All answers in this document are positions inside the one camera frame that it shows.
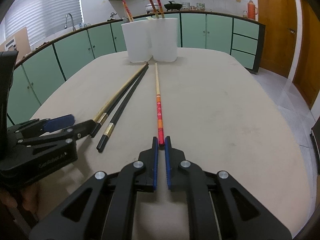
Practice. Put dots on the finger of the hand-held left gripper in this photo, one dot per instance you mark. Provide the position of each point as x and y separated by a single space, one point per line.
60 121
83 128

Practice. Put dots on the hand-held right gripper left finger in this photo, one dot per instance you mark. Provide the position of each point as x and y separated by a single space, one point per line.
155 160

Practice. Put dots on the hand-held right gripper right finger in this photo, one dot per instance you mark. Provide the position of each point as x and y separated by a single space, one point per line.
167 165

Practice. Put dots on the black chopstick gold band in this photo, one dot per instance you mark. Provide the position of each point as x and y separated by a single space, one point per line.
101 118
109 128

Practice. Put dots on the white two-compartment utensil holder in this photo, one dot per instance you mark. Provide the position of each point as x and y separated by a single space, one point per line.
140 42

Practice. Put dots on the orange-ended wooden chopstick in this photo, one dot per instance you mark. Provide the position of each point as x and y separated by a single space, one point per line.
150 1

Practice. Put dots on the person's left hand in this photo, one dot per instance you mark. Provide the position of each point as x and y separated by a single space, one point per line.
27 197

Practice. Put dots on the beige table with mat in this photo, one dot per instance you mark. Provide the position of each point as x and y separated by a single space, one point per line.
75 47

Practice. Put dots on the dark cloth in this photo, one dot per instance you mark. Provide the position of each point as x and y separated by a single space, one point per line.
41 45

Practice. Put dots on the light wooden board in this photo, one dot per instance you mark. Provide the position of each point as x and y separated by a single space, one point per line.
21 38

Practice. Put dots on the clear plastic bottle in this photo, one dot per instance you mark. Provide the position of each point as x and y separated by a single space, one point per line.
85 25

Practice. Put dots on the metal sink faucet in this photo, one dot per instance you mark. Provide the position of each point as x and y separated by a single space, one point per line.
71 17

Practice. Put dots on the white window blinds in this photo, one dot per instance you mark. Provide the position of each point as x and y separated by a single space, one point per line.
45 10

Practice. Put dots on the metal kettle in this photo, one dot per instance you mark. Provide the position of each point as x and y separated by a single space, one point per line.
113 16

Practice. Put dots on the white cooking pot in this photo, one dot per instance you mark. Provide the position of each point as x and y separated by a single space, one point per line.
150 7

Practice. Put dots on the black cabinet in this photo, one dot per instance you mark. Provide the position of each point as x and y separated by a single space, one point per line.
316 142

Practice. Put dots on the black wok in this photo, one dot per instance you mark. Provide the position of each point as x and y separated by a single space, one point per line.
172 5

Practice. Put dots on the patterned glass jar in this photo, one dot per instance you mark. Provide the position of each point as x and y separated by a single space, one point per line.
200 5

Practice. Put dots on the small glass jar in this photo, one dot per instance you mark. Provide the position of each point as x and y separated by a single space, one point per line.
245 14

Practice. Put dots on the wooden door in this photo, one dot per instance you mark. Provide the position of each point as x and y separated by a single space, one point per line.
307 67
275 30

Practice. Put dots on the orange thermos flask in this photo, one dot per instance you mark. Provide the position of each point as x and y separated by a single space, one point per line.
251 11

